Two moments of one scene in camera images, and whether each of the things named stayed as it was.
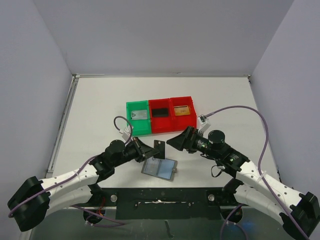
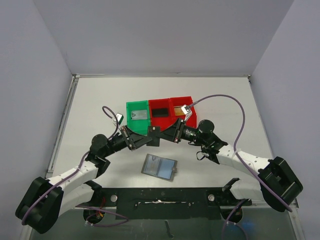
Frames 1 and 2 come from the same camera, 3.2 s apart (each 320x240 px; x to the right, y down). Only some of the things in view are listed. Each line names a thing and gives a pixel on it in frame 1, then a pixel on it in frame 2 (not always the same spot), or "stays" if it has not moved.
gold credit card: x=179 y=110 stays
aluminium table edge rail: x=64 y=121 stays
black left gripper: x=143 y=150 → x=135 y=140
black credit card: x=160 y=145 → x=153 y=132
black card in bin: x=160 y=112 stays
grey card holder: x=165 y=169 stays
